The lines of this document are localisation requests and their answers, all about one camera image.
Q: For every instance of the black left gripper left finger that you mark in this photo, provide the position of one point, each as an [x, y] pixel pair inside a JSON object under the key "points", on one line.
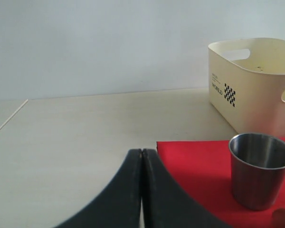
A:
{"points": [[118, 205]]}

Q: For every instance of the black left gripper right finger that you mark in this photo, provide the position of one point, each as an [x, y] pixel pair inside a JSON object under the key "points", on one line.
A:
{"points": [[165, 203]]}

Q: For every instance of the stainless steel cup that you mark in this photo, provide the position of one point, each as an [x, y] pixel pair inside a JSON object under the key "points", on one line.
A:
{"points": [[257, 169]]}

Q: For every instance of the red sausage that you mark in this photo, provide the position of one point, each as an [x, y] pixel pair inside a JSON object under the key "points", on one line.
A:
{"points": [[278, 218]]}

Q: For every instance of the red table cloth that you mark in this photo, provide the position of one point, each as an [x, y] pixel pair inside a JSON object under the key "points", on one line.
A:
{"points": [[202, 169]]}

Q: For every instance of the cream plastic bin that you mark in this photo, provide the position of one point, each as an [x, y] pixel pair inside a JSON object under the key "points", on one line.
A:
{"points": [[246, 83]]}

